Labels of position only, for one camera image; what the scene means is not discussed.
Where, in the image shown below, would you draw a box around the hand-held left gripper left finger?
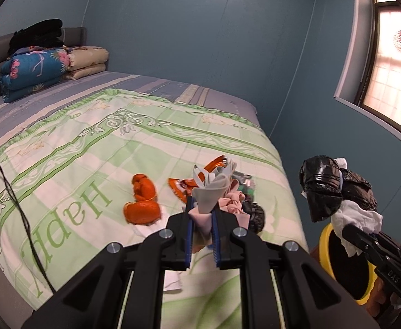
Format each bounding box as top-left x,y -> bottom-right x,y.
21,210 -> 196,329

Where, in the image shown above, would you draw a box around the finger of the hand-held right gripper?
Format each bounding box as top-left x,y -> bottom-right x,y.
342,224 -> 383,265

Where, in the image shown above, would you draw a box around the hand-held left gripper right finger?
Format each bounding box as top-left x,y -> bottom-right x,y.
211,210 -> 381,329

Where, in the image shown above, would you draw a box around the large white tissue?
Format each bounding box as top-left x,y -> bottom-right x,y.
330,158 -> 383,258

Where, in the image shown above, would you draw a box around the yellow bin with black liner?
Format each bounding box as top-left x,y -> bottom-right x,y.
315,222 -> 380,308

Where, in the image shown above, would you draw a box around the pink tissue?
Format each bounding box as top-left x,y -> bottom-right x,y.
220,191 -> 250,215

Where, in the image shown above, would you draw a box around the small black bag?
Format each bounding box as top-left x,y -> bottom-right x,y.
242,202 -> 267,234

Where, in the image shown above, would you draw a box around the grey and pink cloth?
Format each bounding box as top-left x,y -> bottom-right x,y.
189,164 -> 238,255

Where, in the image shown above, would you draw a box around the orange snack wrapper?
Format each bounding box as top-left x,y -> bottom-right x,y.
167,155 -> 229,203

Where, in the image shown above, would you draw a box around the clear green plastic wrapper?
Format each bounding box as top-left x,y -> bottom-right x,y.
231,174 -> 258,201

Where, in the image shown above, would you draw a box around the large black plastic bag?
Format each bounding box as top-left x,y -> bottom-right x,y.
299,155 -> 378,224

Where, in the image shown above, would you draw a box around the person's right hand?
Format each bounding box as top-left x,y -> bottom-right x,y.
366,277 -> 401,320

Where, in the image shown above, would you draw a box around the green printed blanket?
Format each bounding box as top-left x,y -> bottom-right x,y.
0,88 -> 310,329

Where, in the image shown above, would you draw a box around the window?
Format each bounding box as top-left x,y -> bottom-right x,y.
354,0 -> 401,142

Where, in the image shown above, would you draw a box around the beige folded pillows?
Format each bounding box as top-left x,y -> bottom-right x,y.
65,46 -> 110,81

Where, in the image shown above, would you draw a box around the blue floral folded quilt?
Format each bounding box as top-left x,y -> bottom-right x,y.
0,48 -> 71,104

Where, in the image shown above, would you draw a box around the pile of black clothes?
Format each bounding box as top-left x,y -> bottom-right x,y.
8,18 -> 66,56

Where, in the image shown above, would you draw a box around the black cable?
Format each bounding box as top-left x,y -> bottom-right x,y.
0,151 -> 56,294

